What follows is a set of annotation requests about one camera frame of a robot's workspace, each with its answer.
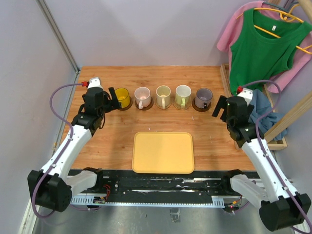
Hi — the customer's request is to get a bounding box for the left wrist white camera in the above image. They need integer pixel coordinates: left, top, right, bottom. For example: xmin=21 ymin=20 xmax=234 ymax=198
xmin=87 ymin=77 xmax=104 ymax=90

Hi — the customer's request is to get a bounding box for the beige cup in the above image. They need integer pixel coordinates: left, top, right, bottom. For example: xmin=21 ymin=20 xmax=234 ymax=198
xmin=156 ymin=85 xmax=171 ymax=98

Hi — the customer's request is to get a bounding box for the wooden rack frame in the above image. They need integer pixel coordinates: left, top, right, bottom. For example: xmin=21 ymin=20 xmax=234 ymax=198
xmin=220 ymin=0 xmax=312 ymax=151

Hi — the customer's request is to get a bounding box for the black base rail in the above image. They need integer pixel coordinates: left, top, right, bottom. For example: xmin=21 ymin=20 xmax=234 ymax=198
xmin=71 ymin=170 xmax=239 ymax=205

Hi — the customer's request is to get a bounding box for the woven coaster front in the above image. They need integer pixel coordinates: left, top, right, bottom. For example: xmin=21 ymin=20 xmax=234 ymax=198
xmin=173 ymin=98 xmax=191 ymax=110

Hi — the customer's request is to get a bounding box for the blue cloth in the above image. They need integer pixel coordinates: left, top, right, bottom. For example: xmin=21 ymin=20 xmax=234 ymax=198
xmin=249 ymin=89 xmax=283 ymax=134

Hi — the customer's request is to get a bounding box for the yellow hanger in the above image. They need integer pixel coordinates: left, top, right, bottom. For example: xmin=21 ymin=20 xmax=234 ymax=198
xmin=236 ymin=2 xmax=312 ymax=55

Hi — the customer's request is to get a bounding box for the dark brown coaster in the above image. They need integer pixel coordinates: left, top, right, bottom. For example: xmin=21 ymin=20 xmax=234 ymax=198
xmin=192 ymin=98 xmax=211 ymax=112
xmin=118 ymin=97 xmax=133 ymax=111
xmin=135 ymin=97 xmax=154 ymax=111

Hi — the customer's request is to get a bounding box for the yellow plastic tray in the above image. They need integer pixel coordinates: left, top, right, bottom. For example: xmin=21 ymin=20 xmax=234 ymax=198
xmin=132 ymin=132 xmax=195 ymax=174

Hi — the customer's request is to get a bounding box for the pink cup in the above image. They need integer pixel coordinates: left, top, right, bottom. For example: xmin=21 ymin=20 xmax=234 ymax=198
xmin=134 ymin=87 xmax=151 ymax=110

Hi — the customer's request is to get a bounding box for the woven coaster back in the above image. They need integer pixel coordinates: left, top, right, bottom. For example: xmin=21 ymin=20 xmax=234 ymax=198
xmin=156 ymin=97 xmax=172 ymax=110

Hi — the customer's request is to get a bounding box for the purple black cup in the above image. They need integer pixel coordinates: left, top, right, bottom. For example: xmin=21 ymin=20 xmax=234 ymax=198
xmin=195 ymin=88 xmax=213 ymax=110

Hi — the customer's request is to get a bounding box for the woven coaster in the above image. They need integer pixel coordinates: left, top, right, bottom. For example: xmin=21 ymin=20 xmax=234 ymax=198
xmin=173 ymin=98 xmax=191 ymax=110
xmin=156 ymin=97 xmax=172 ymax=110

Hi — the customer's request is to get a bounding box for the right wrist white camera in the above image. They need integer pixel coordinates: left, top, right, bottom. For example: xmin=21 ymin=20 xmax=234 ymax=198
xmin=237 ymin=88 xmax=253 ymax=105

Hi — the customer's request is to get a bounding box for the yellow black cup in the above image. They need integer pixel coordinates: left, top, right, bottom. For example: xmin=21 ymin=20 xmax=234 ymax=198
xmin=115 ymin=88 xmax=130 ymax=109

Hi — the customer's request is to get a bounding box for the pink t-shirt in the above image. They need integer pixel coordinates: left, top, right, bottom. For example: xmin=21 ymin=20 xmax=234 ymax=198
xmin=217 ymin=0 xmax=312 ymax=90

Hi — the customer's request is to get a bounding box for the grey hanger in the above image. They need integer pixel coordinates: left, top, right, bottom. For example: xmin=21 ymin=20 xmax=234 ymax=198
xmin=265 ymin=0 xmax=299 ymax=14

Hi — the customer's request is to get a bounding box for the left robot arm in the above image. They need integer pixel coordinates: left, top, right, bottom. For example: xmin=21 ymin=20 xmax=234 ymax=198
xmin=27 ymin=78 xmax=121 ymax=217

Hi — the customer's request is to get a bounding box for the white cream cup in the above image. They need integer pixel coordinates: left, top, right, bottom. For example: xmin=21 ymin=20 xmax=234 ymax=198
xmin=175 ymin=84 xmax=192 ymax=108

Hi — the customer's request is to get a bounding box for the wrist white camera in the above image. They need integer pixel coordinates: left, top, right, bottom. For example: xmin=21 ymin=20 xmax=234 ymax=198
xmin=87 ymin=77 xmax=104 ymax=90
xmin=237 ymin=88 xmax=253 ymax=105

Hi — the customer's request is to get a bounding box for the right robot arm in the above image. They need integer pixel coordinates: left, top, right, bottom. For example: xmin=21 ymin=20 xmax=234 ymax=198
xmin=212 ymin=93 xmax=312 ymax=232

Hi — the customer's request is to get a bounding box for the green tank top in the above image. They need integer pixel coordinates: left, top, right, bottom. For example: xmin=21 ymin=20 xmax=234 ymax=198
xmin=230 ymin=8 xmax=312 ymax=94

